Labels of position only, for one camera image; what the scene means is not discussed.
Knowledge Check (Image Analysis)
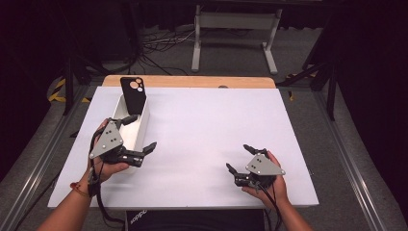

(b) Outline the hand-held gripper cable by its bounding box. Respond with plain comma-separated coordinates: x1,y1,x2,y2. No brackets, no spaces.
255,183,284,231
88,129,127,225

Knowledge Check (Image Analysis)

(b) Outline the wooden table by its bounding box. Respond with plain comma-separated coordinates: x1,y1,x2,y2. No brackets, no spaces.
101,74,277,90

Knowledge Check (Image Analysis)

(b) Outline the yellow black floor tape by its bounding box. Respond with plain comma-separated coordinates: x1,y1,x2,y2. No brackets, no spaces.
47,78,92,104

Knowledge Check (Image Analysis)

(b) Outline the right hand-held gripper cable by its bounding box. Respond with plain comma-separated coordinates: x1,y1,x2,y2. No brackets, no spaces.
255,183,284,231

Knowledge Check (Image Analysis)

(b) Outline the person's black clothing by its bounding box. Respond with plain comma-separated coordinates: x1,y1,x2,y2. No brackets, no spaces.
124,209,266,231

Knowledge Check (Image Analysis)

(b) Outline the white metal stand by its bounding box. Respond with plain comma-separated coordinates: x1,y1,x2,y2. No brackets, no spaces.
191,4,283,75

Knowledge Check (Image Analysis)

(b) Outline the metal floor rail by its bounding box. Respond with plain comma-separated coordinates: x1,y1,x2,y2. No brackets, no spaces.
312,90,391,231
0,85,94,231

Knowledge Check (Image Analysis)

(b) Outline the red string bracelet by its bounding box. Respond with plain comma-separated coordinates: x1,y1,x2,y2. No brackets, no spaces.
69,181,91,198

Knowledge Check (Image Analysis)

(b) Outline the person's left hand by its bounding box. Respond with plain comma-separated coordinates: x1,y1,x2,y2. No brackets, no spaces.
83,117,131,191

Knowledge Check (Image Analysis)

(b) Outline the white table board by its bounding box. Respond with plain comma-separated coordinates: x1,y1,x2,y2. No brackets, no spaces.
47,86,320,211

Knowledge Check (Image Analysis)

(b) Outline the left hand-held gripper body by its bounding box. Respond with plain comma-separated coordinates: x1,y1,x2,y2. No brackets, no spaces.
89,117,145,168

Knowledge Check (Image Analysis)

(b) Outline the black phone case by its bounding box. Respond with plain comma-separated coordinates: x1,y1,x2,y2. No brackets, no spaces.
119,76,148,116

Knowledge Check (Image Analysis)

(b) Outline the bundle of floor cables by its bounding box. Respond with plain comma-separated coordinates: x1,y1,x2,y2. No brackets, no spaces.
138,27,196,76

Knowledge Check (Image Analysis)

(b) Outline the black tripod stand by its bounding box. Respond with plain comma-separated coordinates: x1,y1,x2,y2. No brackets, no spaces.
62,52,112,116
277,18,341,122

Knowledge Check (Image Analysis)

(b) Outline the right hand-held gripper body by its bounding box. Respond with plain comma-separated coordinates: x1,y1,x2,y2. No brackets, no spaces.
234,148,287,190

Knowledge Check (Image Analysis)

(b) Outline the white plastic storage box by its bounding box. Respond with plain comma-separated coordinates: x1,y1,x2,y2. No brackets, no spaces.
110,93,151,175

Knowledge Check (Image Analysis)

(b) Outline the person's right hand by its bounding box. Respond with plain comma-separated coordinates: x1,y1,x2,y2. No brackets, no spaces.
241,150,291,210

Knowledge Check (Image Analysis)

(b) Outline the left hand-held gripper cable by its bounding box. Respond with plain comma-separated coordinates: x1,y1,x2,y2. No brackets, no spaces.
88,129,127,225

